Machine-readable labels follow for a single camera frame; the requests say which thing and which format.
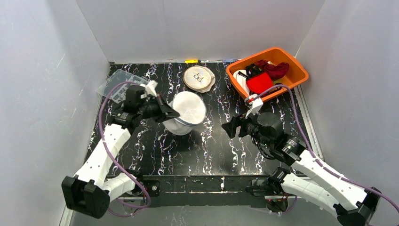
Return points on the yellow tape piece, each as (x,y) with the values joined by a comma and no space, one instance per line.
(193,61)

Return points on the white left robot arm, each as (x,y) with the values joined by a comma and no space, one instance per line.
(101,179)

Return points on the dark red bra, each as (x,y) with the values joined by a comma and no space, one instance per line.
(275,72)

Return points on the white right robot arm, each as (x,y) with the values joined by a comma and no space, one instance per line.
(352,205)

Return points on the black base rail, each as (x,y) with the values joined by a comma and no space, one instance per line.
(228,190)

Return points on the orange plastic bin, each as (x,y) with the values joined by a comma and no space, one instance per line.
(295,76)

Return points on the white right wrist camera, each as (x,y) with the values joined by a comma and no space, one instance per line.
(255,104)

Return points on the bright red bra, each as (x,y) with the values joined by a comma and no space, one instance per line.
(259,83)

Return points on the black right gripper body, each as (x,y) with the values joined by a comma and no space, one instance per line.
(242,125)

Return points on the clear plastic screw box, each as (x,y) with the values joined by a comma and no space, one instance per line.
(117,84)

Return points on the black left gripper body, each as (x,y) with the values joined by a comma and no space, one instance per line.
(159,108)

